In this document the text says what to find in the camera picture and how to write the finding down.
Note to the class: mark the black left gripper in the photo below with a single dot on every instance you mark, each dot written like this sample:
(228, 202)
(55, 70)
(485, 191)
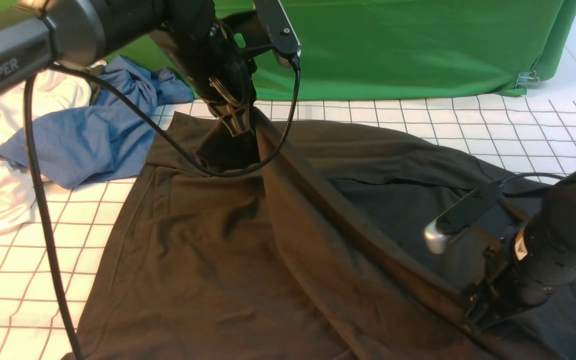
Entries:
(216, 57)

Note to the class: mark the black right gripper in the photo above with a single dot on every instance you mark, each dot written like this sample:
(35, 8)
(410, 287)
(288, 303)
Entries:
(504, 291)

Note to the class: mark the dark gray long-sleeved shirt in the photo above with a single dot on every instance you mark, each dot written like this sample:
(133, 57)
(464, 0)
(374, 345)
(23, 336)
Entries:
(320, 256)

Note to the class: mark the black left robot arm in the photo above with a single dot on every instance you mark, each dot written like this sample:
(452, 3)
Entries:
(35, 34)

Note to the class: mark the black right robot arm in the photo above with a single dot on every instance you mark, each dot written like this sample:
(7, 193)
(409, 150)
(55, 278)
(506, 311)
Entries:
(530, 265)

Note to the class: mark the blue shirt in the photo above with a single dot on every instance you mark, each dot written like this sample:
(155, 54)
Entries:
(81, 138)

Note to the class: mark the white shirt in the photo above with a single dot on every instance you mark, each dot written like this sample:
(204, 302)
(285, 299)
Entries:
(16, 186)

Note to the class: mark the green backdrop cloth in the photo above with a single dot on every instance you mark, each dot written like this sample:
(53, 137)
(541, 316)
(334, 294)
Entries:
(360, 50)

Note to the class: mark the metal binder clip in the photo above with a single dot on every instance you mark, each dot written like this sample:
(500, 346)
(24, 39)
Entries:
(527, 79)

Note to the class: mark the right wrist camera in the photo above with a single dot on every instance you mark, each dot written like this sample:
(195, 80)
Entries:
(446, 228)

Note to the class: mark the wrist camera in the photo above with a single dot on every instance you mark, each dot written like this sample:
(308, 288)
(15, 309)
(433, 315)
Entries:
(279, 30)
(446, 228)

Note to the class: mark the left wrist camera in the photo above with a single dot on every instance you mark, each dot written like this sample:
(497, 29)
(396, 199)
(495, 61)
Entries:
(279, 30)

